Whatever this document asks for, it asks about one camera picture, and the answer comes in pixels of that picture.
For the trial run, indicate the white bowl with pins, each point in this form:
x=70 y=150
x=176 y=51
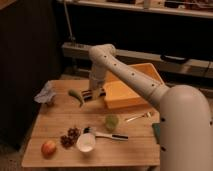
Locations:
x=86 y=142

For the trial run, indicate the bunch of dark grapes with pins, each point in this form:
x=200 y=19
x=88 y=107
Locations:
x=70 y=138

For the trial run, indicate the metal shelf rack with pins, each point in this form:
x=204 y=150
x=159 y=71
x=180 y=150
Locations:
x=164 y=34

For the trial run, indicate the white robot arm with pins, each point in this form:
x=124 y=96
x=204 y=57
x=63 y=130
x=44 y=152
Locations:
x=186 y=124

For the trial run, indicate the crumpled grey cloth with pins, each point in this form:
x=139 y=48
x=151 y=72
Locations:
x=46 y=94

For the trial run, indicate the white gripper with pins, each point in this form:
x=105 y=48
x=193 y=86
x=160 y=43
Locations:
x=95 y=84

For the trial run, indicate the red apple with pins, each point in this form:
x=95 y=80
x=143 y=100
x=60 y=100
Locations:
x=48 y=148

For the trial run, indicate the green sponge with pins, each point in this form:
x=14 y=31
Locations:
x=156 y=130

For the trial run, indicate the green plastic cup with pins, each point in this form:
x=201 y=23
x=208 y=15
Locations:
x=111 y=122

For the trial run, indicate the orange plastic bin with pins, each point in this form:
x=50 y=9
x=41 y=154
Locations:
x=119 y=95

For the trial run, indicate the metal fork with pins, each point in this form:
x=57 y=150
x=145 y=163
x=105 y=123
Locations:
x=148 y=114

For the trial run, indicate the green chili pepper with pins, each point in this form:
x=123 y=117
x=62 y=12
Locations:
x=75 y=94

